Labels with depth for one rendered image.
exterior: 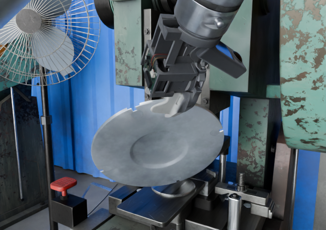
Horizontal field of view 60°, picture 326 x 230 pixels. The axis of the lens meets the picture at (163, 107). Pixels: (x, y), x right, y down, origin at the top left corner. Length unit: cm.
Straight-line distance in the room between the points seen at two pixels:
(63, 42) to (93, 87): 132
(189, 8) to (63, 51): 109
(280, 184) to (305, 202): 102
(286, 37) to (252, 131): 63
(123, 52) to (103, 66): 173
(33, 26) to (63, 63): 20
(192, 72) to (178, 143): 25
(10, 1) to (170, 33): 20
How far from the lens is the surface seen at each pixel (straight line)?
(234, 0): 34
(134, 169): 67
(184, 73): 41
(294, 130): 55
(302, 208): 214
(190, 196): 78
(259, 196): 87
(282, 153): 110
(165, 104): 48
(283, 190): 111
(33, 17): 135
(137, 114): 53
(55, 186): 94
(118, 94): 248
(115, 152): 61
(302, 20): 41
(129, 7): 83
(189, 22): 36
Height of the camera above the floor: 114
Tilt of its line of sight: 10 degrees down
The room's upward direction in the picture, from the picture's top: straight up
